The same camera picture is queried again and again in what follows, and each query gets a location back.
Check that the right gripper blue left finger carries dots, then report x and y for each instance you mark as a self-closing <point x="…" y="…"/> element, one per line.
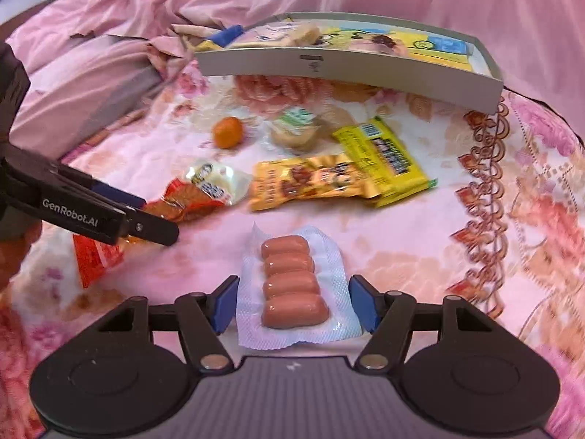
<point x="222" y="303"/>

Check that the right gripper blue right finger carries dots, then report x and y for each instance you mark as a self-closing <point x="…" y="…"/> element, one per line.
<point x="366" y="302"/>

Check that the mini sausages pack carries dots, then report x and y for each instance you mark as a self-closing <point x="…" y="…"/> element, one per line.
<point x="293" y="289"/>

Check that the red tofu skewer snack packet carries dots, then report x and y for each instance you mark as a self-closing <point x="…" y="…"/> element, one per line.
<point x="205" y="187"/>

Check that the golden orange snack packet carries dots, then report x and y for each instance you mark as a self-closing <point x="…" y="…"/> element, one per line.
<point x="320" y="177"/>

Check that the yellow sushi seaweed packet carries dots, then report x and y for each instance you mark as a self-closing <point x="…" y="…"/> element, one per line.
<point x="377" y="151"/>

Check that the small orange mandarin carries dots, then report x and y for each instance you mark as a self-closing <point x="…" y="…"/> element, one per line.
<point x="228" y="133"/>

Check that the small green label snack packet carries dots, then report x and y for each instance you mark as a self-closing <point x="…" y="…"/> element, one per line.
<point x="295" y="129"/>

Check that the round rice cracker packet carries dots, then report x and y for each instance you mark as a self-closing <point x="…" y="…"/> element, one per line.
<point x="360" y="42"/>

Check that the toast bread packet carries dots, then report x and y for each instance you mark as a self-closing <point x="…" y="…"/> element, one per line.
<point x="281" y="35"/>

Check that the dark dried plum packet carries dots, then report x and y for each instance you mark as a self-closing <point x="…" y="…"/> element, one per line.
<point x="383" y="42"/>

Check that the person's left hand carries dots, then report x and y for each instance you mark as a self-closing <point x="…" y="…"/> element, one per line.
<point x="14" y="251"/>

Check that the floral pink bedspread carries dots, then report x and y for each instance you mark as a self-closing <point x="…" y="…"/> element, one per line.
<point x="504" y="226"/>

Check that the pink quilt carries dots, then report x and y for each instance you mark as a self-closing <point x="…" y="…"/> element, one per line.
<point x="90" y="62"/>

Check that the grey cardboard tray box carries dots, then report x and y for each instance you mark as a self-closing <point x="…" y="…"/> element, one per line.
<point x="443" y="65"/>

